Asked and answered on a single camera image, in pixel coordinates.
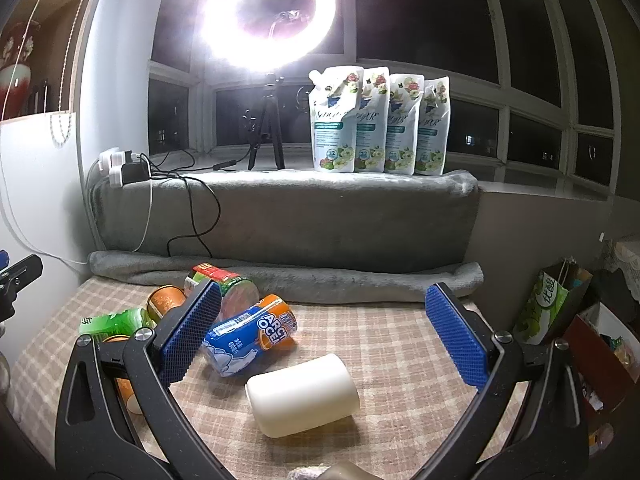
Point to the white power strip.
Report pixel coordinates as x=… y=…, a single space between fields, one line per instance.
x=111 y=164

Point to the red cardboard box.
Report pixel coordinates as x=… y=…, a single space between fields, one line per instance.
x=606 y=356

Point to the green paper shopping bag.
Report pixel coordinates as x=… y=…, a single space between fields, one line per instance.
x=553 y=302

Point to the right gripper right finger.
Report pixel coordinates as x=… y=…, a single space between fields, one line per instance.
x=549 y=438

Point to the green label plastic bottle cup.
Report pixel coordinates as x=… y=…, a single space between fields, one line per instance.
x=124 y=323

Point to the white refill pouch with spout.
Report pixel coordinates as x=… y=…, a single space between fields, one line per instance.
x=333 y=104

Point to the checkered beige table cloth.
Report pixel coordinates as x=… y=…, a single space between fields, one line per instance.
x=404 y=395

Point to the grey plush blanket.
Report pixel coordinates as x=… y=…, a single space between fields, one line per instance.
x=307 y=236

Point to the blue orange label bottle cup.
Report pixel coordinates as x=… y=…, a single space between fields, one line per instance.
x=234 y=344

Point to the black power adapter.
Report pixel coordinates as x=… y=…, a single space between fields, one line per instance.
x=134 y=171

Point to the black tripod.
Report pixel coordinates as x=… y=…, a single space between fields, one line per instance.
x=263 y=123

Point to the white plastic cup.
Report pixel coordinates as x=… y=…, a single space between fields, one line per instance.
x=302 y=397

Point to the white lace cloth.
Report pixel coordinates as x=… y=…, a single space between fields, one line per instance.
x=625 y=257

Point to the red white ceramic vase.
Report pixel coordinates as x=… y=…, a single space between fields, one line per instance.
x=16 y=48

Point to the white ring light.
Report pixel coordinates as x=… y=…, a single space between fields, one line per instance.
x=261 y=36

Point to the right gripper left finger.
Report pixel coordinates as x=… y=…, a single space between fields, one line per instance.
x=94 y=435

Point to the orange patterned paper cup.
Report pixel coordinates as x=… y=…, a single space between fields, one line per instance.
x=162 y=300

